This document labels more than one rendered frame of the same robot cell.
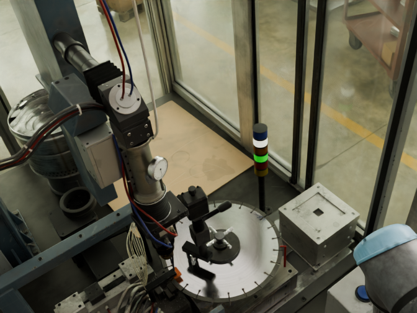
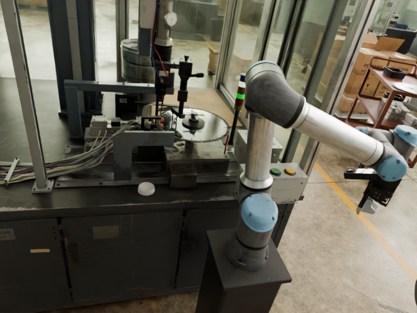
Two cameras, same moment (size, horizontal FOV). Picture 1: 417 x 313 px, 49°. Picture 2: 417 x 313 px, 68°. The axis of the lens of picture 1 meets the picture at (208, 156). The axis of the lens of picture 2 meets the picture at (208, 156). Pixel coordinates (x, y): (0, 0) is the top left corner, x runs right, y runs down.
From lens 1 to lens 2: 0.75 m
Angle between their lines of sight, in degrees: 14
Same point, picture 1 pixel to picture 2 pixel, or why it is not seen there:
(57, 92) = not seen: outside the picture
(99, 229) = (134, 85)
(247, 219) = (215, 120)
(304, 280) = (233, 172)
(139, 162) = (163, 12)
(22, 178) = not seen: hidden behind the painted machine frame
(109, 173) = (147, 20)
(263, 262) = (211, 135)
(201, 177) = not seen: hidden behind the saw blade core
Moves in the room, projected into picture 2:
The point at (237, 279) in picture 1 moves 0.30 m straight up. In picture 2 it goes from (192, 135) to (200, 68)
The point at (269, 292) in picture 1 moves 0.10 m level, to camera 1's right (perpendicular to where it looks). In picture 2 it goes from (207, 158) to (228, 164)
